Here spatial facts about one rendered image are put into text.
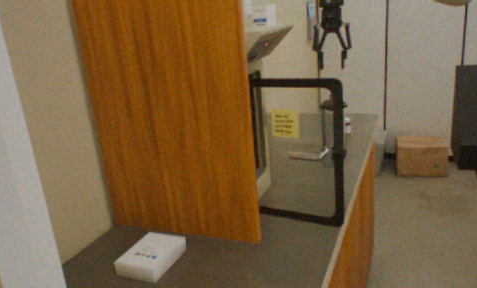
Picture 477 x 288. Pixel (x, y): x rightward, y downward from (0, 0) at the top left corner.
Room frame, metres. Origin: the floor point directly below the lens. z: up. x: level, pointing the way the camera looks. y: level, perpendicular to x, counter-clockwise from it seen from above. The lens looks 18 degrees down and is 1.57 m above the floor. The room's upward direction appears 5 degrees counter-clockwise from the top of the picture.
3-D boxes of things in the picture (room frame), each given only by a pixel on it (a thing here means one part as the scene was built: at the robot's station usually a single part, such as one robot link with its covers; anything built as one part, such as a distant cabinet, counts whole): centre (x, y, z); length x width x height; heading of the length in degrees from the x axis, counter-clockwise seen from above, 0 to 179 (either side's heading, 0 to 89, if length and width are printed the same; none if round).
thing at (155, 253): (1.00, 0.26, 0.96); 0.16 x 0.12 x 0.04; 156
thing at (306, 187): (1.07, -0.13, 1.19); 0.30 x 0.01 x 0.40; 59
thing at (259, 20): (1.31, -0.11, 1.54); 0.05 x 0.05 x 0.06; 52
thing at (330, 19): (1.68, -0.39, 1.49); 0.08 x 0.07 x 0.09; 66
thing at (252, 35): (1.27, -0.09, 1.46); 0.32 x 0.11 x 0.10; 156
